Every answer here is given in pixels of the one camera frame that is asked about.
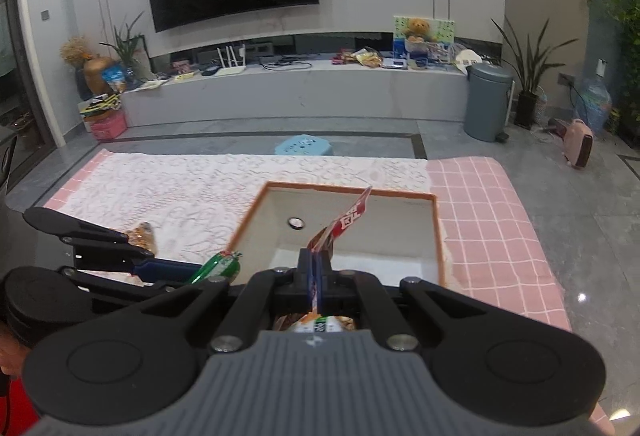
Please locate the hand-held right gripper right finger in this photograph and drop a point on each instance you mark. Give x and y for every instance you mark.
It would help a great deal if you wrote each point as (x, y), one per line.
(324, 281)

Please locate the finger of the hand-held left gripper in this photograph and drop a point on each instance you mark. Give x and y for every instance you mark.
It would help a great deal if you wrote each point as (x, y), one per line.
(167, 272)
(95, 232)

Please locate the white router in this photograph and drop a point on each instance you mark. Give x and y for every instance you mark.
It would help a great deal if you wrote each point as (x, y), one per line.
(230, 65)

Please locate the green leafy plant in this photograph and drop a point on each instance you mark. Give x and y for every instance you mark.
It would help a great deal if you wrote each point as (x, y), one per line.
(127, 46)

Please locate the pink checked tablecloth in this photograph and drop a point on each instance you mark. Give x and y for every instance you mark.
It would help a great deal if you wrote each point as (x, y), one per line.
(480, 226)

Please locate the pink box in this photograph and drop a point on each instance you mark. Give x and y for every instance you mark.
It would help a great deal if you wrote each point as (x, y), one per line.
(110, 126)

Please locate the grey wall switch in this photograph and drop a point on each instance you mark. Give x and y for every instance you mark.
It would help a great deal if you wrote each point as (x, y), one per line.
(45, 15)

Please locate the gold vase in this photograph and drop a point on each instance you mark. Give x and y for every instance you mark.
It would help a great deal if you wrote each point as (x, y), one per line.
(99, 76)

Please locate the pink heater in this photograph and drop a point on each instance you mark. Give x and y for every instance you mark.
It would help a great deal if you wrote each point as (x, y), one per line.
(579, 144)

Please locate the glass door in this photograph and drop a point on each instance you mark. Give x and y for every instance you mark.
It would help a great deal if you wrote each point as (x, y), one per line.
(20, 66)

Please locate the potted long-leaf plant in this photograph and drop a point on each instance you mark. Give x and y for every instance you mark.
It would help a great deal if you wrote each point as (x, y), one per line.
(527, 81)

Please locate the orange box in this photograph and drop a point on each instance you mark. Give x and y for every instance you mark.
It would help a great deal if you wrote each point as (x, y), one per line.
(390, 226)

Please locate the white lace tablecloth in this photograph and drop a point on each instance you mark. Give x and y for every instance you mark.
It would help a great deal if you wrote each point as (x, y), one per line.
(175, 186)

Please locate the blue water bottle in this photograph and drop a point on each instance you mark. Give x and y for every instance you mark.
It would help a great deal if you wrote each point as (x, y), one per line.
(594, 101)

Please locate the green sausage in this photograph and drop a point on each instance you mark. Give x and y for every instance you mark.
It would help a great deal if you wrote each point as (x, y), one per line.
(220, 266)

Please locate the red label meat packet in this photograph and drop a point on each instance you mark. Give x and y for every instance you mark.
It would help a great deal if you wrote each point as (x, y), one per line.
(350, 221)

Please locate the grey trash can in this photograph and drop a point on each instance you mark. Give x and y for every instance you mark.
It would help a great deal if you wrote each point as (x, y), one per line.
(487, 101)

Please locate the snack bags on bench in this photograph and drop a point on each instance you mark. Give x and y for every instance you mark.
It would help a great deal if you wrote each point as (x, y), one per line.
(360, 58)

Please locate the dark vase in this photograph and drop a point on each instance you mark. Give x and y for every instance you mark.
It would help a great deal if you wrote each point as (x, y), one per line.
(82, 84)

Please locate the grey stone bench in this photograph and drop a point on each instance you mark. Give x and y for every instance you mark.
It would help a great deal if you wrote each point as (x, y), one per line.
(300, 91)

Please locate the blue snack bag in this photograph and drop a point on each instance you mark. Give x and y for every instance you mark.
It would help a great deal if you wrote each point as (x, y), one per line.
(115, 79)

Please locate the green climbing plant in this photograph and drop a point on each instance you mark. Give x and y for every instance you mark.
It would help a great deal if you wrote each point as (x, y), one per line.
(620, 41)

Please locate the teddy bear picture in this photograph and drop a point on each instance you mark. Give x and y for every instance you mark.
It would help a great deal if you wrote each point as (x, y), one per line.
(425, 29)

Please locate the dried flower bunch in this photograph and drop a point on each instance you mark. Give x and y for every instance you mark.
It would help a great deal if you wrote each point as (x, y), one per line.
(75, 50)

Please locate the red cloth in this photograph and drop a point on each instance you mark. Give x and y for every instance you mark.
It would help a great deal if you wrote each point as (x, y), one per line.
(15, 411)

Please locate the clear packet of peanut brittle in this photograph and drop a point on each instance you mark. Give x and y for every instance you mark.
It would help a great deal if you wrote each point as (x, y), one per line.
(142, 236)

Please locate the blue plastic stool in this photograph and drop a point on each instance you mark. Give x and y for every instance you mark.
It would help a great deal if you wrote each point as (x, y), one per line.
(304, 146)

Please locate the grey set-top box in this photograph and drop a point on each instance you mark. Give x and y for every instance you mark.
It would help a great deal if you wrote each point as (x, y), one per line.
(260, 50)

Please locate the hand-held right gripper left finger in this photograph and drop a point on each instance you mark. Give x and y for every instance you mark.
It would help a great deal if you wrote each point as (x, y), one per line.
(306, 281)

